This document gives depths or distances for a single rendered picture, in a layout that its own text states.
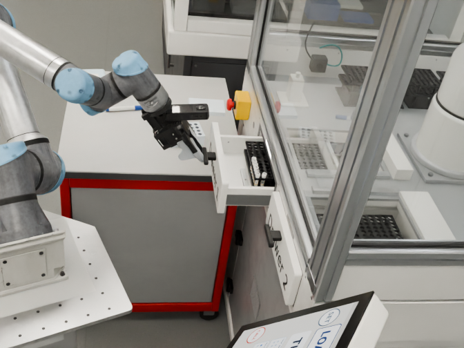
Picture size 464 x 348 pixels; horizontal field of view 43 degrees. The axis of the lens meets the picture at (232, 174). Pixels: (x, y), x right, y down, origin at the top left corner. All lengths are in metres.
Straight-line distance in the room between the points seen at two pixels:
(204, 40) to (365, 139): 1.43
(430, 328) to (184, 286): 1.03
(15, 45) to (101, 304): 0.63
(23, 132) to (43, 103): 1.99
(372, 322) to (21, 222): 0.82
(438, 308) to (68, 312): 0.83
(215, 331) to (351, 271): 1.22
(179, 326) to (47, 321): 1.02
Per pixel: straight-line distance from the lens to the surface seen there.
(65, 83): 1.37
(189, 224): 1.97
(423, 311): 1.39
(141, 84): 1.47
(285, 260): 1.40
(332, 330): 0.94
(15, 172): 1.43
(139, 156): 1.86
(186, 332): 2.35
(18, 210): 1.42
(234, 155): 1.78
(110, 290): 1.47
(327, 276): 1.21
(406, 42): 0.93
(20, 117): 1.59
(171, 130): 1.55
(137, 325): 2.36
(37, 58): 1.43
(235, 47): 2.38
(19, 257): 1.40
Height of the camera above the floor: 1.87
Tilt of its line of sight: 37 degrees down
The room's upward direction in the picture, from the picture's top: 9 degrees clockwise
